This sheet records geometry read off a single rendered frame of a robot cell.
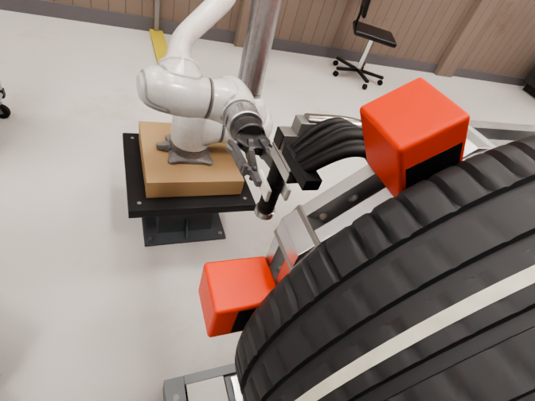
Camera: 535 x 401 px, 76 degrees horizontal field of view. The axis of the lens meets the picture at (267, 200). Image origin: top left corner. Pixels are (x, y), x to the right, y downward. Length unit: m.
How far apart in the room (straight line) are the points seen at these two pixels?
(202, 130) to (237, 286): 0.94
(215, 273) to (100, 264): 1.13
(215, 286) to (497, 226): 0.31
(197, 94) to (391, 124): 0.59
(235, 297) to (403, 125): 0.27
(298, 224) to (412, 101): 0.18
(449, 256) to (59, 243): 1.52
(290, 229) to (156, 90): 0.53
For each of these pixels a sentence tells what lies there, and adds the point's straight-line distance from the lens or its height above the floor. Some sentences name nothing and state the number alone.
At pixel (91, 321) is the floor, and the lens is 1.43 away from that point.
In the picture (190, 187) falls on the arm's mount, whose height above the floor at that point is 0.35.
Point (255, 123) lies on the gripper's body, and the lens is 0.80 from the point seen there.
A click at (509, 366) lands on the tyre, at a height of 1.08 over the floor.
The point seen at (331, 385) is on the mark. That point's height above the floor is 0.98.
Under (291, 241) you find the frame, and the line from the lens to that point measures 0.41.
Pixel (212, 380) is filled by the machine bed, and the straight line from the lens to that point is 1.26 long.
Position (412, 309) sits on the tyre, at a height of 1.06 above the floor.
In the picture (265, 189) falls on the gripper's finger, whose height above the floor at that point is 0.83.
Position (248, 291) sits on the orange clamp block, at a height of 0.88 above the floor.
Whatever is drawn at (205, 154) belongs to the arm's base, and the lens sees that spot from 1.43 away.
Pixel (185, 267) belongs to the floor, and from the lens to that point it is 1.54.
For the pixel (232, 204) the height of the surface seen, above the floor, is 0.30.
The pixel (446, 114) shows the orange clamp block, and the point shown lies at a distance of 0.35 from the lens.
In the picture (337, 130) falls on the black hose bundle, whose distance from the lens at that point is 0.51.
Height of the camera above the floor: 1.26
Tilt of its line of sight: 41 degrees down
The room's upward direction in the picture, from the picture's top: 19 degrees clockwise
